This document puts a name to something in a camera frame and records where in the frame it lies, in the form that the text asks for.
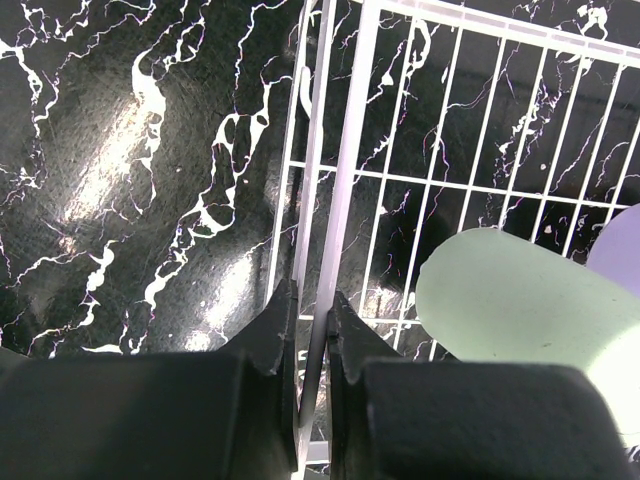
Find purple plastic cup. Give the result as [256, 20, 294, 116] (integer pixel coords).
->
[586, 205, 639, 290]

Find white wire dish rack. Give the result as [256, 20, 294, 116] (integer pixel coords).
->
[262, 0, 640, 474]

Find black marble mat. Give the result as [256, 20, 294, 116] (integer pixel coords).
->
[1, 1, 639, 479]

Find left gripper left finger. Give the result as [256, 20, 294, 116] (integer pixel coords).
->
[1, 280, 298, 479]

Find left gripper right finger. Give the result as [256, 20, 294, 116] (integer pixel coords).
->
[327, 294, 635, 479]

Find green plastic cup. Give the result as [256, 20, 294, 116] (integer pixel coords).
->
[415, 228, 639, 447]

